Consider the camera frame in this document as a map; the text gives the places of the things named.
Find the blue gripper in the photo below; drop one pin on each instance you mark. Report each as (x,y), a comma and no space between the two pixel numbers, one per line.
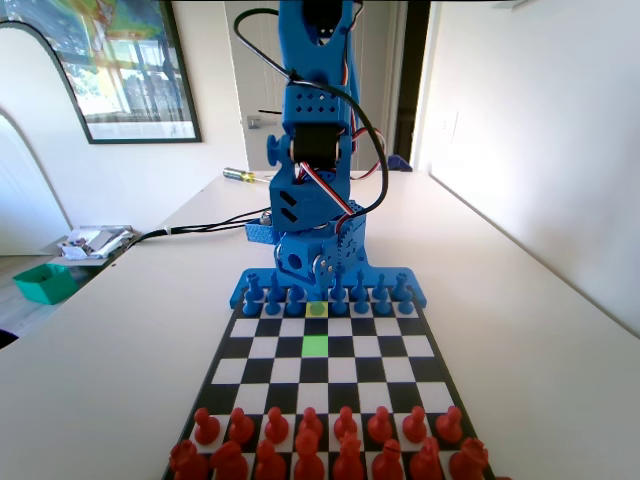
(299,256)

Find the blue chess pawn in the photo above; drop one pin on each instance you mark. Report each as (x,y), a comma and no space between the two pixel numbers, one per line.
(361,306)
(293,306)
(339,306)
(382,306)
(272,306)
(316,308)
(405,306)
(250,306)

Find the blue SO-100 robot arm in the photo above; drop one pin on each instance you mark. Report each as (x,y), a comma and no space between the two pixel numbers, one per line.
(310,105)

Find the blue chess queen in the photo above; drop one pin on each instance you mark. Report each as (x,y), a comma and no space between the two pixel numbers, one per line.
(339,280)

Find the blue chess knight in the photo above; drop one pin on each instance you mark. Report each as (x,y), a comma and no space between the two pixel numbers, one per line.
(380,282)
(275,287)

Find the blue chess rook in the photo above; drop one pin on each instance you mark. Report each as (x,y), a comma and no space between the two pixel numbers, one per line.
(254,282)
(398,282)

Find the row of blue chess pieces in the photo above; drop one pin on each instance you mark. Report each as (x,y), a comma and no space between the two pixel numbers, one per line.
(419,295)

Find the red chess pawn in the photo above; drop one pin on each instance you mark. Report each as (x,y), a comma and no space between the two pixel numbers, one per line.
(415,427)
(276,429)
(345,424)
(380,427)
(449,429)
(241,430)
(206,430)
(310,422)

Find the red chess king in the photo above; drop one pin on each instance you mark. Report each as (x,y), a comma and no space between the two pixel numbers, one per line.
(308,457)

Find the red chess queen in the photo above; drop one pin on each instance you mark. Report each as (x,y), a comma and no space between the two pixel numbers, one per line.
(348,460)

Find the red chess bishop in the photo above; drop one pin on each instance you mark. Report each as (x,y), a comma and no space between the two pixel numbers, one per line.
(387,462)
(270,462)

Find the red chess knight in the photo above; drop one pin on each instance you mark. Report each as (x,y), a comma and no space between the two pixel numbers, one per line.
(229,462)
(426,462)

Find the red chess rook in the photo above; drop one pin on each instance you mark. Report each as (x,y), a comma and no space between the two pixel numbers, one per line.
(189,462)
(468,460)

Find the black and white chessboard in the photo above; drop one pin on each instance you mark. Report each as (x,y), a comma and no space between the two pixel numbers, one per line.
(320,375)

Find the small blue printed part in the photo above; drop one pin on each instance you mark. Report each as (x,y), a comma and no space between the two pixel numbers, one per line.
(398,164)

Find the pile of papers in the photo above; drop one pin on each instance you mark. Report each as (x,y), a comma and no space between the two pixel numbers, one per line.
(95,240)

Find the green plastic box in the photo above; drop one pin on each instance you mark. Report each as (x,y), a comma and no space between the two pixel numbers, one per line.
(45,285)

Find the black framed poster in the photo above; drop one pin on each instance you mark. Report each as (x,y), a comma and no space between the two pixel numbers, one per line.
(135,75)

